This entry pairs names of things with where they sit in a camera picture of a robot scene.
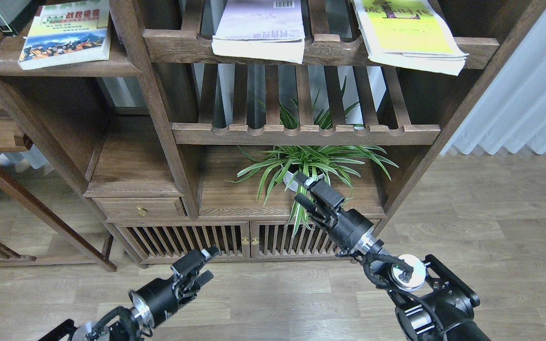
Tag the dark wooden bookshelf cabinet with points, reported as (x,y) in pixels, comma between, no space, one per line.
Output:
(158,124)

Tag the white plant pot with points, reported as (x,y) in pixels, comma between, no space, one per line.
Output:
(290,182)

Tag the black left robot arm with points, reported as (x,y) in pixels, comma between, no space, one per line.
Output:
(117,325)

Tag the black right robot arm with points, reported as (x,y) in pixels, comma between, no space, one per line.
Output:
(431,302)

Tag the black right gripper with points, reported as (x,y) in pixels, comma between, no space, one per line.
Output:
(349,230)

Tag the white pleated curtain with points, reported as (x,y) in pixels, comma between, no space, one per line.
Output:
(510,117)

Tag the green spider plant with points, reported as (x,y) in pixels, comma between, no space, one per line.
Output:
(312,160)

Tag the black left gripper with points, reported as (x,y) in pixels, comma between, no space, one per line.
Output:
(160,299)

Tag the white lavender book stack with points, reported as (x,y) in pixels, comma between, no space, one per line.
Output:
(261,29)

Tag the dark book top left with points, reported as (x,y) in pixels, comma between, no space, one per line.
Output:
(15,14)

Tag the brass drawer knob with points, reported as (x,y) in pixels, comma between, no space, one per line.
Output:
(141,211)

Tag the yellow green magazine stack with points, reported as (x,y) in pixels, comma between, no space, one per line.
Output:
(408,34)

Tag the colourful cover paperback book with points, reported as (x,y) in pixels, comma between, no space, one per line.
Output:
(67,33)

